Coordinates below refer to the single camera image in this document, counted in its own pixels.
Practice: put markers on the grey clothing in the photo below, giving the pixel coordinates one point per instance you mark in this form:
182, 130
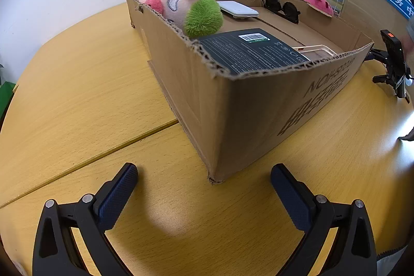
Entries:
389, 259

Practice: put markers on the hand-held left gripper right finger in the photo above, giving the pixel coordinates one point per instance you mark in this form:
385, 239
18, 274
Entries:
292, 200

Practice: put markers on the black sunglasses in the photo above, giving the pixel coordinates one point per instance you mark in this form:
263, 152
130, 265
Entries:
287, 8

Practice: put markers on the green table cloth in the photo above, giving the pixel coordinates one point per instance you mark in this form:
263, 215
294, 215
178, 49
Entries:
5, 95

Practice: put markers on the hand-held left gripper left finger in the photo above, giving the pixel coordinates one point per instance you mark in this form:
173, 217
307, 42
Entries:
114, 198

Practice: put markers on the green fuzzy ball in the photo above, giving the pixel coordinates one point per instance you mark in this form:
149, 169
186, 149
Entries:
203, 17

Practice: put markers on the clear phone case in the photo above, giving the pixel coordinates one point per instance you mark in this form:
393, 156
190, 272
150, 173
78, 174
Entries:
318, 53

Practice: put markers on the brown cardboard box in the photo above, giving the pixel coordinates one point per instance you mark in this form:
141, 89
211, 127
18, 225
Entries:
258, 108

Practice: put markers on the black charger box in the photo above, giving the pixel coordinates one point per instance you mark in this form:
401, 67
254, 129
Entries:
245, 53

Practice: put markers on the white power bank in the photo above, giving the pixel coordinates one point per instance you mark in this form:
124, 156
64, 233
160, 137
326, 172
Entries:
237, 9

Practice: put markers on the wooden desktop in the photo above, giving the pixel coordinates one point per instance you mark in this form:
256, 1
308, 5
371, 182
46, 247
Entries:
97, 85

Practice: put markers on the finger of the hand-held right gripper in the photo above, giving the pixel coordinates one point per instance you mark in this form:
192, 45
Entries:
385, 79
377, 56

